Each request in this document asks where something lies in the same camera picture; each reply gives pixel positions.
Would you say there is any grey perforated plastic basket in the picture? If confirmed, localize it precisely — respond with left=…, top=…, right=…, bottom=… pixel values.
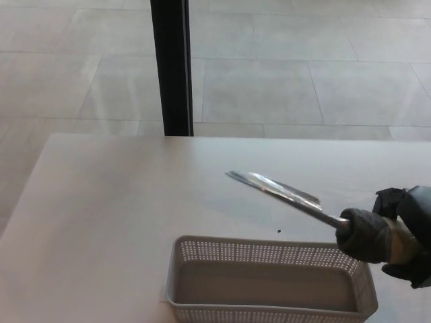
left=164, top=234, right=378, bottom=323

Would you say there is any silver garden trowel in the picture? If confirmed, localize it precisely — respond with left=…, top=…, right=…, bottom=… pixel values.
left=224, top=170, right=422, bottom=265

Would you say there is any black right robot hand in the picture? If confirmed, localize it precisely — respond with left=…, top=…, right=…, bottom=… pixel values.
left=373, top=185, right=431, bottom=289

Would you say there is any black vertical frame post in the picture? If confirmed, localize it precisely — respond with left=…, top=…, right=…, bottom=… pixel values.
left=150, top=0, right=195, bottom=137

